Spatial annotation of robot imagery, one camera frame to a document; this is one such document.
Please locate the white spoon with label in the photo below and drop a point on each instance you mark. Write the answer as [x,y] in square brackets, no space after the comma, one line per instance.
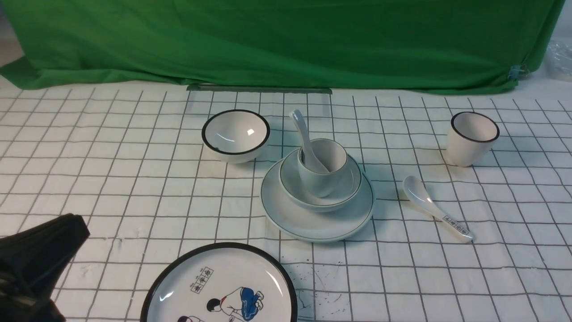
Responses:
[415,191]

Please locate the plain white ceramic spoon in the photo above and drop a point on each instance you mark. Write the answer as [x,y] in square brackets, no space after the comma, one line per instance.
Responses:
[310,160]

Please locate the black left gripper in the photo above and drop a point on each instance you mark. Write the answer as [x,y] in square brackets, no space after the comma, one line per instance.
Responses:
[31,265]

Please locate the black-rimmed illustrated plate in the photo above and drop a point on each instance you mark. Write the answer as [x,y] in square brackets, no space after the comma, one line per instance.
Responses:
[222,282]

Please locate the white black-rimmed bowl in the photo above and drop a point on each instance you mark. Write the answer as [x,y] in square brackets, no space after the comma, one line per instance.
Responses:
[236,136]

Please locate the pale green-rimmed bowl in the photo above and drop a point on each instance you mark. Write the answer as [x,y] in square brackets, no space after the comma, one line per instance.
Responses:
[343,191]

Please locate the clear plastic wrap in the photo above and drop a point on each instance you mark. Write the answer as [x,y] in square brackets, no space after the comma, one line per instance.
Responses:
[558,58]

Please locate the white grid tablecloth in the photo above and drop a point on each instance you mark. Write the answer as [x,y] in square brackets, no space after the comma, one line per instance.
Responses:
[134,165]

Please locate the green backdrop cloth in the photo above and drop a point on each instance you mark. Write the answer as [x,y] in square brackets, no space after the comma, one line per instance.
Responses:
[431,46]

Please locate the white black-rimmed cup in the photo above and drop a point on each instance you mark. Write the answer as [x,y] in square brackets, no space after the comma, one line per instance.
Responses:
[471,135]

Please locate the pale green-rimmed cup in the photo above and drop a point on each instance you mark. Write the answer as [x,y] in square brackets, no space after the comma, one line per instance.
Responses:
[333,157]

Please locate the pale green-rimmed plate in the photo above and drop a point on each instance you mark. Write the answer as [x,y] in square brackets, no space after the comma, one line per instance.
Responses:
[311,226]

